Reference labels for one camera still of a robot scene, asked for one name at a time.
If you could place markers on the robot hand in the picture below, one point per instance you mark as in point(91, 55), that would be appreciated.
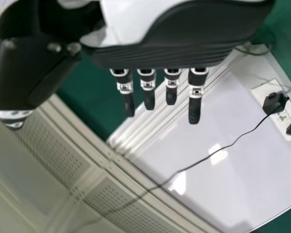
point(160, 31)

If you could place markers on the black power adapter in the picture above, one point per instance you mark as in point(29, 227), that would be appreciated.
point(274, 103)

